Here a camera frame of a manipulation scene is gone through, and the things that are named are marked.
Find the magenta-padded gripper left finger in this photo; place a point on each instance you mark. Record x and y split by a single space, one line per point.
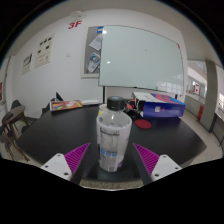
77 156

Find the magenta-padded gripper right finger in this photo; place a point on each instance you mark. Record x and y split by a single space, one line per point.
148 157

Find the clear plastic bottle black cap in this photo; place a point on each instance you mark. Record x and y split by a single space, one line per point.
112 140

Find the flat round red coaster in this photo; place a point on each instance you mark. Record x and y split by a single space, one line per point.
143 124

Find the blue and white cardboard box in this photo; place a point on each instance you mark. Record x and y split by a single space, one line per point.
163 108

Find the black and red clutter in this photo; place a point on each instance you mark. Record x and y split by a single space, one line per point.
133 108

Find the colourful flat book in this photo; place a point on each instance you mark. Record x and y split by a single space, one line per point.
66 105

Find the white paper stack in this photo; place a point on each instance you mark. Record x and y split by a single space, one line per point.
90 102

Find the large whiteboard on stand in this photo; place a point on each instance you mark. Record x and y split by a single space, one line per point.
141 56

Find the grey notice board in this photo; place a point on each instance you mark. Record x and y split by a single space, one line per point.
91 50

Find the small white wall poster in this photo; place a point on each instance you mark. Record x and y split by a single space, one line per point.
27 63

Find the large white wall poster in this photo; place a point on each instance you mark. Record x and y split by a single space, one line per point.
44 50

